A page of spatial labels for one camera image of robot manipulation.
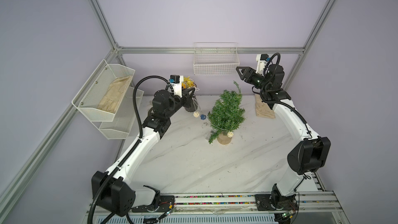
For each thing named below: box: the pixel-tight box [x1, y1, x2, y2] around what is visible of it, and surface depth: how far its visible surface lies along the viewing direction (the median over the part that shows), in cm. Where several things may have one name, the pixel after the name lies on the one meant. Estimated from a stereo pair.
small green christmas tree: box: [207, 80, 246, 146], surface depth 76 cm
